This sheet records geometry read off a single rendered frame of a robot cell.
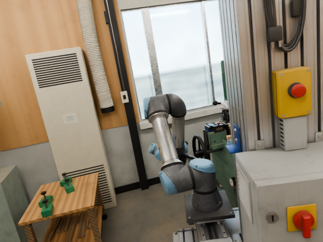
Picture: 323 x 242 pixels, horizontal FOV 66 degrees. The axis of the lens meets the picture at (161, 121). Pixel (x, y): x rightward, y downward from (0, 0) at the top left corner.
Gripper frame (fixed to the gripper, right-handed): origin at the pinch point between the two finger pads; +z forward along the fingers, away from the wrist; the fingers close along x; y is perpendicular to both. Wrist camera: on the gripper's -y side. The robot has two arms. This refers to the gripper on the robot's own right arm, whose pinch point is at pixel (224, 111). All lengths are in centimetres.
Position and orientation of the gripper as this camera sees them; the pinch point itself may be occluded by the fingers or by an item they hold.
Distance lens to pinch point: 180.6
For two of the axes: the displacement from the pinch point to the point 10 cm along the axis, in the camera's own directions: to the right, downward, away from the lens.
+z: -2.1, -2.1, 9.5
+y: -9.8, 0.3, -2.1
